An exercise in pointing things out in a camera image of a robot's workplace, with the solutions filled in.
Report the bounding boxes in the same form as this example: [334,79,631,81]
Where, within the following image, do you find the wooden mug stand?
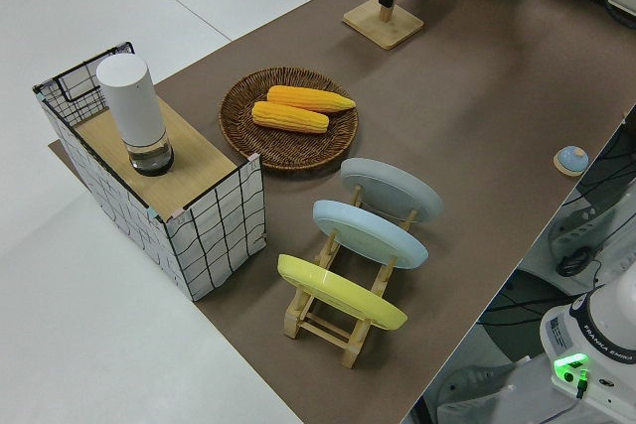
[342,0,425,52]

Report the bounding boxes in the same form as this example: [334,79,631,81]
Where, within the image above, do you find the brown table mat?
[48,0,636,424]

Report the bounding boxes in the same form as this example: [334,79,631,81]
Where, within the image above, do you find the yellow corn cob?
[266,85,358,114]
[251,100,331,135]

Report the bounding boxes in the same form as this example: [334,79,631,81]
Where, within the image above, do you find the grey plate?
[340,157,444,226]

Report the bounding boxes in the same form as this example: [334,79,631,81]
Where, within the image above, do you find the round wicker basket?
[219,67,360,175]

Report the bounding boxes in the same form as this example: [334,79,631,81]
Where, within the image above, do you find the light blue plate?
[312,200,429,271]

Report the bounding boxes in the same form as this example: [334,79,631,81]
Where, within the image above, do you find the wooden board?
[74,95,238,212]

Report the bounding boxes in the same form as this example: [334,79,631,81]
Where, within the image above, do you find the white cylinder with clear base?
[95,54,175,178]

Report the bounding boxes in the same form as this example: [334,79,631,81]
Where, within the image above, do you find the yellow plate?
[276,253,409,332]

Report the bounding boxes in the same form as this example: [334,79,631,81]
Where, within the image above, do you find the white grid-patterned box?
[33,41,269,302]

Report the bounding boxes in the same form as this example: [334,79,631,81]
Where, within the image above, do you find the wooden dish rack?
[283,185,418,369]

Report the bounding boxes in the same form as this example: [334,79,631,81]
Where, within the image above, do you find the grey perforated mount bracket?
[546,190,625,271]
[431,362,523,424]

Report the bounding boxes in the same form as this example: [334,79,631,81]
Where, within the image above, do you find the black wire rack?
[34,41,136,130]

